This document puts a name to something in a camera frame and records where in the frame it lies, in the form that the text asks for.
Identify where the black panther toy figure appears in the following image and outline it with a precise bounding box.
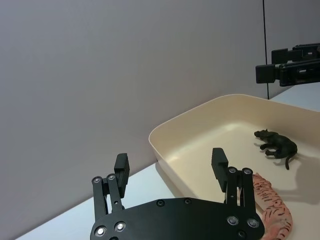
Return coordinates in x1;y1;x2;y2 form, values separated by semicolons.
253;128;299;171

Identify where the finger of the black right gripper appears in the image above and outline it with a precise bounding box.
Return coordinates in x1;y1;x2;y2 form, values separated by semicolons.
271;43;320;65
255;59;320;88

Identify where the orange striped tiger toy figure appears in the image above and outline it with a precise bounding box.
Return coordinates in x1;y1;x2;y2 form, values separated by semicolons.
251;172;294;240

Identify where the cream plastic tray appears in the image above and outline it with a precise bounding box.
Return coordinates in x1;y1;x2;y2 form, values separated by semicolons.
148;93;320;240

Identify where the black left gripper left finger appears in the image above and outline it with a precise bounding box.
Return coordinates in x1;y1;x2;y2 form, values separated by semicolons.
91;153;131;220

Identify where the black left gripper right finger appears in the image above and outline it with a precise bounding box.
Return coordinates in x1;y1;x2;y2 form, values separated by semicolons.
211;147;257;215

